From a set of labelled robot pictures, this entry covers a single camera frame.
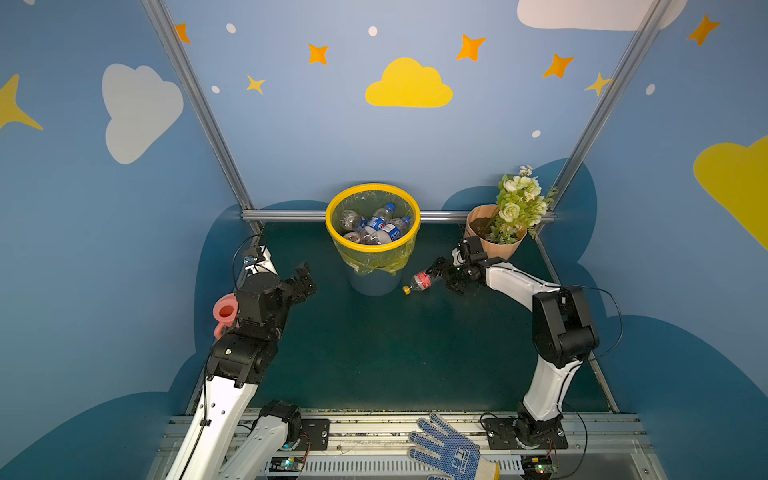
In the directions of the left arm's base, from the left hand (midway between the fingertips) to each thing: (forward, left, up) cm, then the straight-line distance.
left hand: (294, 268), depth 68 cm
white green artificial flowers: (+29, -63, -4) cm, 69 cm away
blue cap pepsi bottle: (+27, -19, -8) cm, 34 cm away
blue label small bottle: (+16, -22, -5) cm, 28 cm away
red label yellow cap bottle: (+17, -33, -29) cm, 47 cm away
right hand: (+17, -38, -24) cm, 48 cm away
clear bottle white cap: (+24, -10, -8) cm, 27 cm away
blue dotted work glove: (-33, -40, -32) cm, 61 cm away
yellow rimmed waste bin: (+9, -18, -12) cm, 23 cm away
